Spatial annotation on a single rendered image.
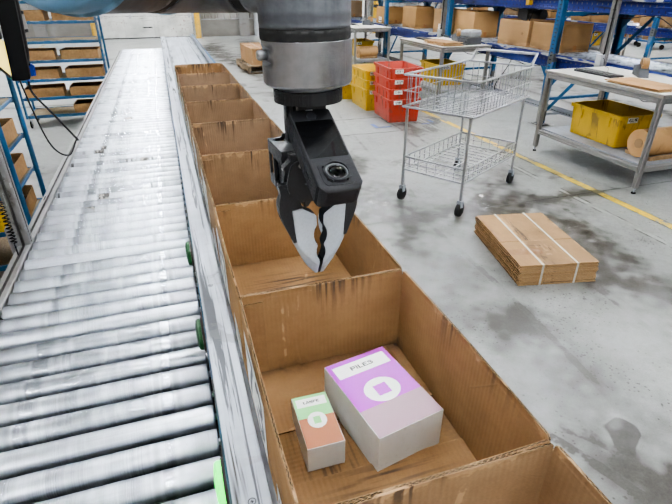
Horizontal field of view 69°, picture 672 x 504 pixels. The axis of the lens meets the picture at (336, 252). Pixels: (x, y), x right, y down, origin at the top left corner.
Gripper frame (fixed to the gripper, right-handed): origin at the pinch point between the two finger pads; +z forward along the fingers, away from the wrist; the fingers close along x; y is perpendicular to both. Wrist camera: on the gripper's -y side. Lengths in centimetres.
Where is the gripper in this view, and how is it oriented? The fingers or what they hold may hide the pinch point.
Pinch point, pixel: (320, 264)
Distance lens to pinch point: 58.4
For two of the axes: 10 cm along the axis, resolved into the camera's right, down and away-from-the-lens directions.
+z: 0.1, 8.8, 4.8
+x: -9.3, 1.8, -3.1
